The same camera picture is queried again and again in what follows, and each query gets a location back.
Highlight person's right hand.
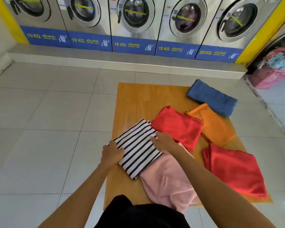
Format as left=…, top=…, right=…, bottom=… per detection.
left=150, top=131, right=181, bottom=155

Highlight person's left hand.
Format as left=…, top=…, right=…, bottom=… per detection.
left=101, top=141, right=125, bottom=170

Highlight red garment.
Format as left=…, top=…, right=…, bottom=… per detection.
left=202, top=142, right=269, bottom=199
left=151, top=106, right=203, bottom=152

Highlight black white striped shirt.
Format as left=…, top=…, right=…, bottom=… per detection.
left=108, top=119, right=163, bottom=180

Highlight pink garment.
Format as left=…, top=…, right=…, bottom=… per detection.
left=139, top=142, right=200, bottom=213

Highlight orange garment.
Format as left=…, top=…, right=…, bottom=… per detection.
left=184, top=103, right=237, bottom=146

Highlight blue towel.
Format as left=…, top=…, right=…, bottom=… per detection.
left=186, top=79, right=238, bottom=118

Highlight pile of colourful clothes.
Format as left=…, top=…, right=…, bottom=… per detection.
left=257, top=47, right=285, bottom=72

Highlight person's left forearm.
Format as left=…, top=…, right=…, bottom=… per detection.
left=37, top=161, right=114, bottom=228

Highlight person's right forearm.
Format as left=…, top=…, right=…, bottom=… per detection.
left=167, top=146, right=277, bottom=228

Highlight person's black shorts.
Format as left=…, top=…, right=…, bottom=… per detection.
left=94, top=194, right=192, bottom=228

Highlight silver front-load washing machine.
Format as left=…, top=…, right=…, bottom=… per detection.
left=56, top=0, right=113, bottom=52
left=248, top=11, right=285, bottom=74
left=195, top=0, right=285, bottom=63
left=108, top=0, right=167, bottom=56
left=155, top=0, right=225, bottom=60
left=1, top=0, right=72, bottom=48

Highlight pink laundry basket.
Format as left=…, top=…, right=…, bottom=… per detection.
left=248, top=66, right=285, bottom=90

